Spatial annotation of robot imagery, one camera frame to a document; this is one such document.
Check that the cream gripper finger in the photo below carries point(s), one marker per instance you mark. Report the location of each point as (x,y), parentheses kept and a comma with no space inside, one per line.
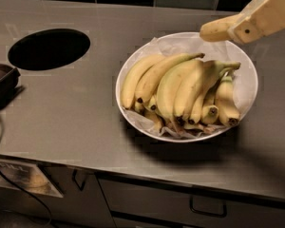
(258,19)

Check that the greenish stem yellow banana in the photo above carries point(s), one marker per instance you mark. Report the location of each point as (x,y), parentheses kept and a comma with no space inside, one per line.
(193,88)

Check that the short banana right centre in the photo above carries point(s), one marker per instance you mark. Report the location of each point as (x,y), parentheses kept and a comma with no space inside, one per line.
(209,114)

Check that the white bowl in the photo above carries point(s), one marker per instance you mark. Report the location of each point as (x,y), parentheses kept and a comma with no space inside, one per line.
(248,79)

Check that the grey cabinet drawer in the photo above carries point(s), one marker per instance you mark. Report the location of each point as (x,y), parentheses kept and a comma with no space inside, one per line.
(169,207)

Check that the dark brown container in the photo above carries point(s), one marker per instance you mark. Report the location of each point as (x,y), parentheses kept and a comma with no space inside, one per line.
(9,77)

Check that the label plate on cabinet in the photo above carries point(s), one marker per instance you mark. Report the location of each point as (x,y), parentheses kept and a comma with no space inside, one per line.
(28,176)

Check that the black drawer handle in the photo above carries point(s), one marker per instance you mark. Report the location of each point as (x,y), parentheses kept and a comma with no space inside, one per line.
(209,207)

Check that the black cabinet handle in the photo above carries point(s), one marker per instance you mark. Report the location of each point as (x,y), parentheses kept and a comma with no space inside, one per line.
(79,178)

